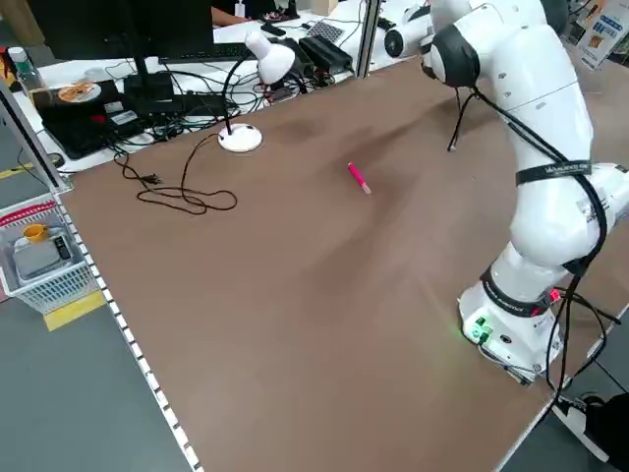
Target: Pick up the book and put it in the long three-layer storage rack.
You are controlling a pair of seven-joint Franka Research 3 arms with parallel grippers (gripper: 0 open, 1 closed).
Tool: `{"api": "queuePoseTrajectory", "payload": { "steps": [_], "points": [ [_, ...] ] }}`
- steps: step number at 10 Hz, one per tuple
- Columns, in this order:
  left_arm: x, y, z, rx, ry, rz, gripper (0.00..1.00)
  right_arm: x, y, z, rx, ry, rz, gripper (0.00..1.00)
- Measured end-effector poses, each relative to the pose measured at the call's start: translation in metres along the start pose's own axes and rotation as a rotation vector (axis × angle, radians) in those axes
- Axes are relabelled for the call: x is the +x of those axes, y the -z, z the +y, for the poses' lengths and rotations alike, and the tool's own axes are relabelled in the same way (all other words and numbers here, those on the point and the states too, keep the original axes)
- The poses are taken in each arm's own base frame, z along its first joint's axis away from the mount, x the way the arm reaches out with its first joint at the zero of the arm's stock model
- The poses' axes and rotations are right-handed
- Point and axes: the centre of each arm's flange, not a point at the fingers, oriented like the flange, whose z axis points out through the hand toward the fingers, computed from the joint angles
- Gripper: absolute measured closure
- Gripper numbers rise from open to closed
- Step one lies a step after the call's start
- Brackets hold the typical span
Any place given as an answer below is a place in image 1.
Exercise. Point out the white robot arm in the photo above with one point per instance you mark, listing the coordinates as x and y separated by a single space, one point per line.
540 123

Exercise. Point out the pink marker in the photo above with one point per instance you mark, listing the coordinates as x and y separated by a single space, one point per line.
358 177

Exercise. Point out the black power supply box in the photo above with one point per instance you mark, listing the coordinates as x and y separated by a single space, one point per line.
317 56
339 51

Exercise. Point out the white desk lamp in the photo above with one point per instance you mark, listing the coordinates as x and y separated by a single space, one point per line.
275 59

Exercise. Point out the grey perforated board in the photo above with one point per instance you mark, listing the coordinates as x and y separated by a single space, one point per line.
325 31

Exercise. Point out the black keyboard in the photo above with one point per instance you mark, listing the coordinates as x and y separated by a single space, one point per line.
211 51

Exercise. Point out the small black computer box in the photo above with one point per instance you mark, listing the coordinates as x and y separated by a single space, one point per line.
147 86

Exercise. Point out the small black device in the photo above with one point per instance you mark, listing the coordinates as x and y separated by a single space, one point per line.
61 248

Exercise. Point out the black case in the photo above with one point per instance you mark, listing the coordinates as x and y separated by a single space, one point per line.
74 128

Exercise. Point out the white plastic basket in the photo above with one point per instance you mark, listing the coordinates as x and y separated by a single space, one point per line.
54 292

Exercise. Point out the orange printed disc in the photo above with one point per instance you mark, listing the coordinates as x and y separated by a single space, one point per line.
78 92

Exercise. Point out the grey scale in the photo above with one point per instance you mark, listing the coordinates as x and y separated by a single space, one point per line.
37 258

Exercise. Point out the yellow cup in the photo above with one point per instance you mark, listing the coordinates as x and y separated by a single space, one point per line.
34 235

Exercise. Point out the black monitor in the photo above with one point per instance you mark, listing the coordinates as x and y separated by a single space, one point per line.
123 24

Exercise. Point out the red and white strip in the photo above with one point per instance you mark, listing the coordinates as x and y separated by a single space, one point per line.
24 214

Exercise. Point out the person's black and white shoe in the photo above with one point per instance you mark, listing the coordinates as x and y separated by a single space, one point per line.
572 415

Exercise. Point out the clear bottle with white cap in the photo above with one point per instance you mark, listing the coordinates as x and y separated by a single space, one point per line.
22 74

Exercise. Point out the blue and white sign card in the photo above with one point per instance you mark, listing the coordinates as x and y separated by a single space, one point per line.
597 39

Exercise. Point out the person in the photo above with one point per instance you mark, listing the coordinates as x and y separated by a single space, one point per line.
611 432

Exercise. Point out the aluminium divider post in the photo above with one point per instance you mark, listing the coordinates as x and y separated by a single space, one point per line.
368 39

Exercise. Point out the aluminium corner post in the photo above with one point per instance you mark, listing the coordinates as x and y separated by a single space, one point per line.
34 137

